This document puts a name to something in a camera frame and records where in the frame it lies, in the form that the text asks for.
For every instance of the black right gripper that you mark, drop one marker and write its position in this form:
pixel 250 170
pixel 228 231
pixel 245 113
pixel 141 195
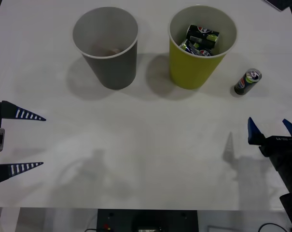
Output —
pixel 281 146

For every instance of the black and green drink can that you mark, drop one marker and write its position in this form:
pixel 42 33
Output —
pixel 243 84
pixel 201 33

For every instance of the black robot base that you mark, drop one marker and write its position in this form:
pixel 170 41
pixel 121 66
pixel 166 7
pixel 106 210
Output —
pixel 121 220

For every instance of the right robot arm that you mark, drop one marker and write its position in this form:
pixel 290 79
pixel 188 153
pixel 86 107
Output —
pixel 290 174

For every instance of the crushed black and green can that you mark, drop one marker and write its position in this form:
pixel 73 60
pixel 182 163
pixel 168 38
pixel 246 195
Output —
pixel 194 49

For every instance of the dark flat board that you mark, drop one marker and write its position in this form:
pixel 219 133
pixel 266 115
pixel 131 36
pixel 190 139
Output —
pixel 284 3

